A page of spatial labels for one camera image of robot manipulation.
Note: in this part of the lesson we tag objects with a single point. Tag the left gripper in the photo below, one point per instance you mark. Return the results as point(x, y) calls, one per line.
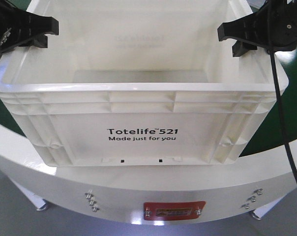
point(14, 22)

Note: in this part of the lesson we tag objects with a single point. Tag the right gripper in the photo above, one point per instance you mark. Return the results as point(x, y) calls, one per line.
point(275, 22)

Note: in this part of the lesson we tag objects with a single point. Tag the white plastic tote crate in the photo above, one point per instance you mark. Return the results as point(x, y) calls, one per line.
point(137, 82)

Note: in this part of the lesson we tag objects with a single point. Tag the table leg foot left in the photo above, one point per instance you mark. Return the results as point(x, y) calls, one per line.
point(44, 207)

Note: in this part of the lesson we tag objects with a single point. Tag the white outer table rim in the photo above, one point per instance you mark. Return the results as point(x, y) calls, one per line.
point(119, 193)

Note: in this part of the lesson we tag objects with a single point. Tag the red warning label plate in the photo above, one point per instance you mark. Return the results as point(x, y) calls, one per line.
point(172, 211)

